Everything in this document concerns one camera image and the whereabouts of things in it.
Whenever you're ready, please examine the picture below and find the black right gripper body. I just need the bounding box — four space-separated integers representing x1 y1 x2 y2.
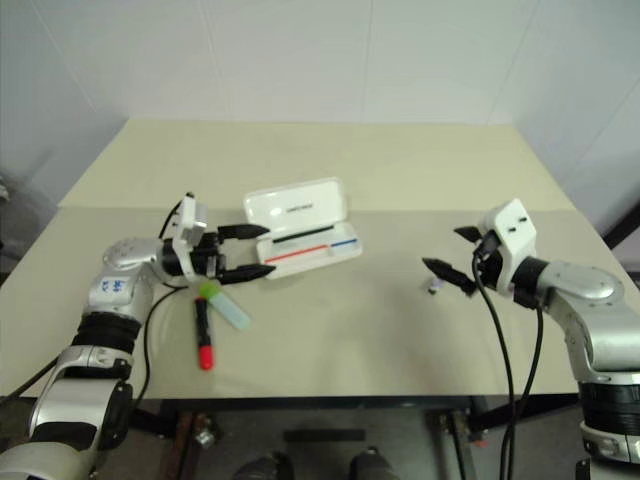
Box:
469 232 506 291

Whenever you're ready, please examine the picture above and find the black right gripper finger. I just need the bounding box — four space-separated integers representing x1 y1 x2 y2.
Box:
422 256 480 296
453 225 485 245

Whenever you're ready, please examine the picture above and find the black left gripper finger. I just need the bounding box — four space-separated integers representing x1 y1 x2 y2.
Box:
215 224 272 240
219 264 277 287

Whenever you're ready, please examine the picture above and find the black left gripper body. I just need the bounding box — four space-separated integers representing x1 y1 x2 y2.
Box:
189 230 229 282

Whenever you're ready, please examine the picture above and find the green capped translucent highlighter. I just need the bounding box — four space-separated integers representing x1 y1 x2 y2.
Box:
198 281 253 333

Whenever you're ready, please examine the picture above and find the black marker with red cap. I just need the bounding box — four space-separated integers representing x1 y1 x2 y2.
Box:
194 295 218 372

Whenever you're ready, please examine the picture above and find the white hinged pencil case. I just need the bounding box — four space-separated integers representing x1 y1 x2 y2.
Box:
242 176 363 281

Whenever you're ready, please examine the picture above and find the metal table clamp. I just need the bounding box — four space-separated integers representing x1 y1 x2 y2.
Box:
448 408 490 447
191 413 222 451

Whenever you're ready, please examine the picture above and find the dark rounded shape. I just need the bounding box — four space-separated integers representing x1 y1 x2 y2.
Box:
348 444 402 480

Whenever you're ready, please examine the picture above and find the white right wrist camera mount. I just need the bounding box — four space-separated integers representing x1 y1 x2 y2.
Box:
480 198 540 292

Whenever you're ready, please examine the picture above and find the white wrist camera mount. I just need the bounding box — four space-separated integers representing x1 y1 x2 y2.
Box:
171 193 209 279
480 198 540 292

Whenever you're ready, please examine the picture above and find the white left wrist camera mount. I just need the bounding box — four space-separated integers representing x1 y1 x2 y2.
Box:
171 193 209 279

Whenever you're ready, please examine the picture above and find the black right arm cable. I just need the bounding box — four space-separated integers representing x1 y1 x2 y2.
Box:
471 239 517 480
507 299 546 480

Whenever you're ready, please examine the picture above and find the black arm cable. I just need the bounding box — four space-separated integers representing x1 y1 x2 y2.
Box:
471 239 517 480
507 299 546 480
0 358 62 402
131 197 204 416

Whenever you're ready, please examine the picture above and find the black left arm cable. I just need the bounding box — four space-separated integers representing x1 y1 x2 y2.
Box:
0 358 62 402
131 197 204 416

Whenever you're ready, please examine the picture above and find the black table frame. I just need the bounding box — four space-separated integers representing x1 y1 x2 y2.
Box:
132 393 584 439

